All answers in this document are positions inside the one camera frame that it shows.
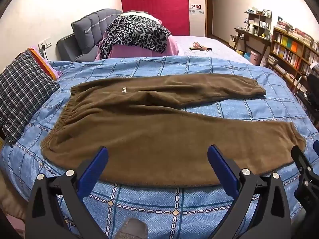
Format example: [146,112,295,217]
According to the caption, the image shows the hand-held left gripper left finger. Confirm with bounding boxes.
[25,146,109,239]

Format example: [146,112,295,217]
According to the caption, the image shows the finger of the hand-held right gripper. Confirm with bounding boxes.
[290,145,319,206]

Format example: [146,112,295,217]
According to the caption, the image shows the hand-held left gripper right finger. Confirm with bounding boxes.
[207,144,292,239]

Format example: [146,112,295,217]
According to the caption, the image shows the brown fleece pants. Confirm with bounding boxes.
[40,73,307,188]

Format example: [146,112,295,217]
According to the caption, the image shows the blue patterned blanket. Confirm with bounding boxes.
[1,55,319,239]

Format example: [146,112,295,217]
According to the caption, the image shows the black chair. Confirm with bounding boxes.
[295,66,319,128]

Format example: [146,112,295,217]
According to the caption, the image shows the dark plaid pillow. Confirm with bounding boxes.
[0,51,61,147]

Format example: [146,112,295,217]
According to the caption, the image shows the orange and pink pillow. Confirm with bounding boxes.
[27,47,63,81]

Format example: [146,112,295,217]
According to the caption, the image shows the wooden bookshelf with books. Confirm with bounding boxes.
[267,20,319,93]

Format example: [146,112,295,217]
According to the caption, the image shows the pink bin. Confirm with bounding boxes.
[249,51,263,67]

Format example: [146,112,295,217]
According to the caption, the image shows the lavender bedsheet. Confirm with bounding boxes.
[172,35,253,65]

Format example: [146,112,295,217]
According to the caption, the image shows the pink blanket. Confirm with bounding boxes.
[95,36,180,61]

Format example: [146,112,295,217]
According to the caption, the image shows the wooden desk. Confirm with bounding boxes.
[229,27,272,60]

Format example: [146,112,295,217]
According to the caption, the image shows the grey padded headboard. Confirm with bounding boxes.
[57,9,124,63]

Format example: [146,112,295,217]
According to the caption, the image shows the leopard print cloth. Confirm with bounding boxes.
[99,15,172,59]

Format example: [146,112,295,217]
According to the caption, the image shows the small wooden desktop shelf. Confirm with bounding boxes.
[245,9,273,39]

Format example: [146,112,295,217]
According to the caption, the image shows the brown wooden door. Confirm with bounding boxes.
[206,0,220,37]

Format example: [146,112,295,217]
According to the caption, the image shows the white pillow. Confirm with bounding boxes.
[128,10,163,23]

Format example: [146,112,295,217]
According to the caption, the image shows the red upright mattress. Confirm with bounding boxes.
[120,0,190,36]

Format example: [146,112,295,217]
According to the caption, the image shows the white wall socket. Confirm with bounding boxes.
[38,38,52,49]

